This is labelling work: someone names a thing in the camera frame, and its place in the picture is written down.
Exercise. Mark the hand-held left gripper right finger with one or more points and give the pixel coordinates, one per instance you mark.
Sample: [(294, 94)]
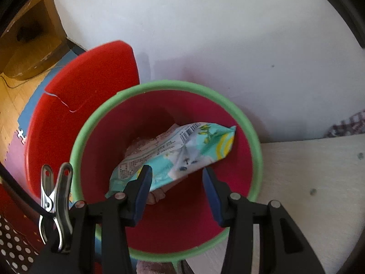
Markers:
[(212, 199)]

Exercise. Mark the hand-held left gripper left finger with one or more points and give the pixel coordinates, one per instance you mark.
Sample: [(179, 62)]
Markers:
[(144, 194)]

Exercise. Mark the red bucket with green rim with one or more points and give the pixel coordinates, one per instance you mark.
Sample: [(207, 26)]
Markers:
[(171, 234)]

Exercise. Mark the teal wet wipes pack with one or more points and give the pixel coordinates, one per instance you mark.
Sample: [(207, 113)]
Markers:
[(194, 148)]

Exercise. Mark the metal spring clip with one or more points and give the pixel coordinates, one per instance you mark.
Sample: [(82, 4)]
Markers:
[(61, 199)]

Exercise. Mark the red bin lid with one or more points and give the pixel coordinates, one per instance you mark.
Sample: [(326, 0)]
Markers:
[(85, 71)]

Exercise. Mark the black polka dot cloth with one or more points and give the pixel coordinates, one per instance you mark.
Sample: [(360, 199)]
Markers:
[(14, 248)]

